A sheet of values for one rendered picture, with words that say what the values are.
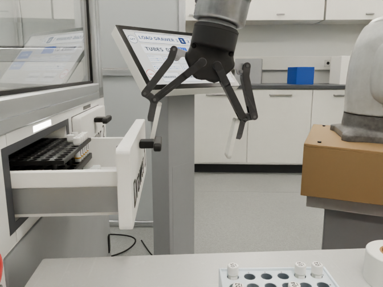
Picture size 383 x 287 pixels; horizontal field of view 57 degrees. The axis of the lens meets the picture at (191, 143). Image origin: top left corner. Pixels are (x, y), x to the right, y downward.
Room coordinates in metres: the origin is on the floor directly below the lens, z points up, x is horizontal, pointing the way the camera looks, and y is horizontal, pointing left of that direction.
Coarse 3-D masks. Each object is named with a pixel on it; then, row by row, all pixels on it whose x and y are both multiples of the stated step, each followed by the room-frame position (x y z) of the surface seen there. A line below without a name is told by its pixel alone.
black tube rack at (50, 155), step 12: (36, 144) 0.59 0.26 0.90; (48, 144) 0.59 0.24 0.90; (60, 144) 0.59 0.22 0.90; (12, 156) 0.51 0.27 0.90; (24, 156) 0.51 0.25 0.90; (36, 156) 0.50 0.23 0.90; (48, 156) 0.50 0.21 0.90; (12, 168) 0.54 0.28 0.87; (24, 168) 0.54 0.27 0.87; (36, 168) 0.54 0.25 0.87; (48, 168) 0.54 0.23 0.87; (60, 168) 0.54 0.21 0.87; (72, 168) 0.55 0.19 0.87
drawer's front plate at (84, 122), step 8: (88, 112) 0.83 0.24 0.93; (96, 112) 0.90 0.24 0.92; (104, 112) 1.01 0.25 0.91; (72, 120) 0.73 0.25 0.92; (80, 120) 0.73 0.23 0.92; (88, 120) 0.81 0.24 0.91; (72, 128) 0.73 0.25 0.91; (80, 128) 0.73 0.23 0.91; (88, 128) 0.80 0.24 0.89; (96, 128) 0.89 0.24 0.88; (104, 128) 1.00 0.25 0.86; (88, 136) 0.80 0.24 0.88
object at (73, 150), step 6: (90, 138) 0.65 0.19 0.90; (72, 144) 0.59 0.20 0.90; (84, 144) 0.60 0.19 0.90; (66, 150) 0.54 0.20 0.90; (72, 150) 0.54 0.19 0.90; (78, 150) 0.56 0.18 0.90; (60, 156) 0.50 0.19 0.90; (66, 156) 0.50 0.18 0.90; (72, 156) 0.52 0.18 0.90; (54, 162) 0.48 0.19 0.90; (60, 162) 0.48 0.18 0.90; (66, 162) 0.49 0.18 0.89
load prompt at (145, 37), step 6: (138, 36) 1.43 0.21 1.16; (144, 36) 1.45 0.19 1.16; (150, 36) 1.48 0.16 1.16; (156, 36) 1.50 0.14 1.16; (162, 36) 1.53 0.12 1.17; (168, 36) 1.55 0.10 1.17; (174, 36) 1.58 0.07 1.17; (180, 36) 1.61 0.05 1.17; (144, 42) 1.43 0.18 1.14; (150, 42) 1.45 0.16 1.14; (156, 42) 1.47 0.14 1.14; (162, 42) 1.50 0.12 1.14; (168, 42) 1.52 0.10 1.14; (174, 42) 1.55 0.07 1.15; (180, 42) 1.58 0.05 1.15; (186, 42) 1.60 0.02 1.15
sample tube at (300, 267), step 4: (296, 264) 0.36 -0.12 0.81; (300, 264) 0.36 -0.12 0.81; (304, 264) 0.36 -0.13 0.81; (296, 268) 0.36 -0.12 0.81; (300, 268) 0.36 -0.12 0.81; (304, 268) 0.36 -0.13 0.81; (296, 272) 0.36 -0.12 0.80; (300, 272) 0.36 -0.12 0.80; (304, 272) 0.36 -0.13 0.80; (296, 276) 0.36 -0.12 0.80; (300, 276) 0.36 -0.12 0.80; (304, 276) 0.36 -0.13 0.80
